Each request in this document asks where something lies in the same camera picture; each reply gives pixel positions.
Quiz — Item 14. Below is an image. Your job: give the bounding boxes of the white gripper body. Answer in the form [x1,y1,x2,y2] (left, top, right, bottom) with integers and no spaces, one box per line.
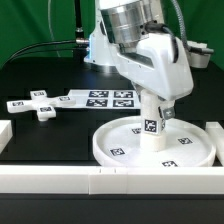
[113,23,194,100]

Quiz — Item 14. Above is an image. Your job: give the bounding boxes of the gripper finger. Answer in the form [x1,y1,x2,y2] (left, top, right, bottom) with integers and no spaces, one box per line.
[160,107,175,120]

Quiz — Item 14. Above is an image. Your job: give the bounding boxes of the white round table top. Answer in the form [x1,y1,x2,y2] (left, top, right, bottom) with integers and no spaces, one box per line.
[92,116,216,167]

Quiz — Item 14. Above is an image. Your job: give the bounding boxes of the white cross-shaped table base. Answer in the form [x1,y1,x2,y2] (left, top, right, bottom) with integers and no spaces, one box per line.
[7,90,76,122]

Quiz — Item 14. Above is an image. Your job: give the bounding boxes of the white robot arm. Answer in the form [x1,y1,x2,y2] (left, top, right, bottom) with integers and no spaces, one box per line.
[85,0,193,120]

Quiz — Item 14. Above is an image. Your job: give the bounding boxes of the white right fence block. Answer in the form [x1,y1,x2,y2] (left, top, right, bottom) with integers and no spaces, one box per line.
[206,122,224,167]

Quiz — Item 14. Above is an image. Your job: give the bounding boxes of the white fence block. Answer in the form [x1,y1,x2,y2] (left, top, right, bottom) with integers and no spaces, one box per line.
[0,120,13,154]
[206,122,224,167]

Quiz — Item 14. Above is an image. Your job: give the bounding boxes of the white marker sheet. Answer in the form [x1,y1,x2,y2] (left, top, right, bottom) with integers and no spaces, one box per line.
[60,89,140,109]

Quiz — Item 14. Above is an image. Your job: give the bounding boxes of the white left fence block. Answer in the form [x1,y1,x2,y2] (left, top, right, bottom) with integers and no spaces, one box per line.
[0,120,13,154]

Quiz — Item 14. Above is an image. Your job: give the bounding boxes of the white front fence bar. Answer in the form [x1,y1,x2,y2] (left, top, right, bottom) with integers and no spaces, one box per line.
[0,165,224,195]

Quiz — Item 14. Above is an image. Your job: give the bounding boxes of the grey corrugated hose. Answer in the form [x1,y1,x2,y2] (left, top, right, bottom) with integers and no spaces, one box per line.
[169,0,191,51]

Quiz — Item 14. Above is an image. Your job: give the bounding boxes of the black upright cable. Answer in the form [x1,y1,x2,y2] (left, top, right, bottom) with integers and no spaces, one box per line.
[73,0,85,61]

